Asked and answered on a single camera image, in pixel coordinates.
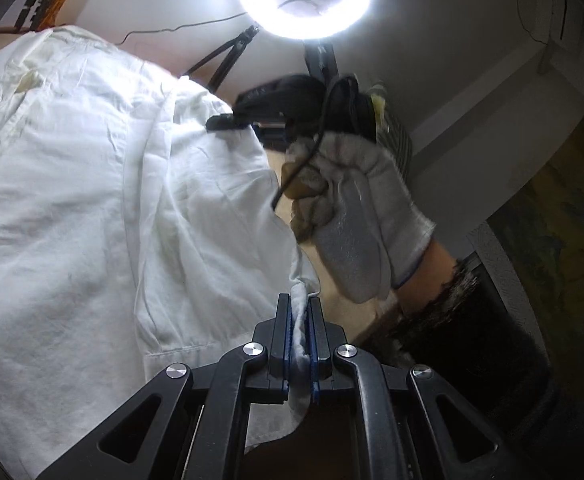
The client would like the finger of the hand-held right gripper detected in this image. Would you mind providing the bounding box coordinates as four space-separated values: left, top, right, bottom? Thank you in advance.
206 112 253 133
254 125 293 143

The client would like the person's right hand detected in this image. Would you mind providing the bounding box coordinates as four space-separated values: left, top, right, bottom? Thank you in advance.
281 130 437 305

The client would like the black mini tripod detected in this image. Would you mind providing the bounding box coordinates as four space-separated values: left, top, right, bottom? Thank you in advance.
184 25 340 93

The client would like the black power cable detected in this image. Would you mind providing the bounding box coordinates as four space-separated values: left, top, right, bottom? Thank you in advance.
119 12 247 46

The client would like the tan blanket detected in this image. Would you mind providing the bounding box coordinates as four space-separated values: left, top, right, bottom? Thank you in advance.
262 140 403 346

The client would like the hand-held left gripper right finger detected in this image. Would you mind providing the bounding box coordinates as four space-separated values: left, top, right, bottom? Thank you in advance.
308 297 528 480

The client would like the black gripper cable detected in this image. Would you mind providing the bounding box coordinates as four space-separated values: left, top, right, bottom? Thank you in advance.
271 75 360 211

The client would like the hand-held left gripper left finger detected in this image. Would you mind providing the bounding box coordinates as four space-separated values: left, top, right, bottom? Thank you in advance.
36 292 293 480

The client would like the green striped white pillow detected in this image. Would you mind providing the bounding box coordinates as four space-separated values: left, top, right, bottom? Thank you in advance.
372 85 413 181

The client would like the white shirt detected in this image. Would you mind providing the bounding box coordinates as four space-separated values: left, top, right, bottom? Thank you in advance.
0 25 323 480

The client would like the white ring light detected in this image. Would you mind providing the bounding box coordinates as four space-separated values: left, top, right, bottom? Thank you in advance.
232 0 373 41

